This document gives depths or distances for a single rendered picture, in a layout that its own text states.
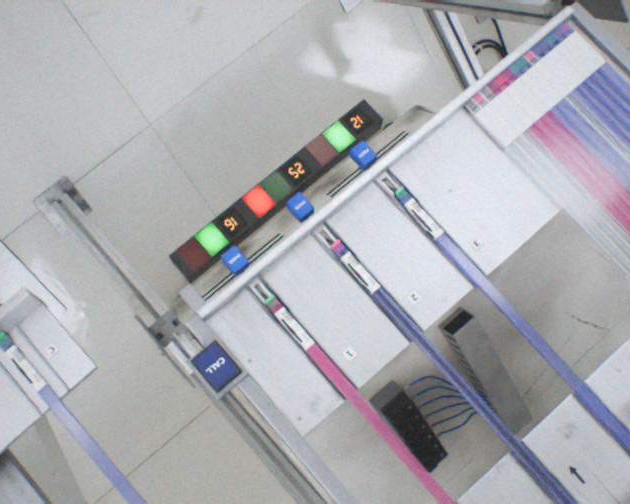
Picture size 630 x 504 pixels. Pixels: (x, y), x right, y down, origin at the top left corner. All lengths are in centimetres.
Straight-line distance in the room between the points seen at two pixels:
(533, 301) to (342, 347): 52
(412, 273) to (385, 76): 92
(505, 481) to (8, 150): 109
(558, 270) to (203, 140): 75
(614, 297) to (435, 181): 60
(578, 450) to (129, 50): 111
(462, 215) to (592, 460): 35
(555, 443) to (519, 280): 44
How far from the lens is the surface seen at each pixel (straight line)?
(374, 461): 154
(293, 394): 115
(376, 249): 119
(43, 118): 179
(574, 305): 167
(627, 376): 123
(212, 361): 112
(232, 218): 121
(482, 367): 152
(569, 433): 120
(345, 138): 125
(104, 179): 184
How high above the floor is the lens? 173
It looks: 57 degrees down
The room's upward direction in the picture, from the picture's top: 124 degrees clockwise
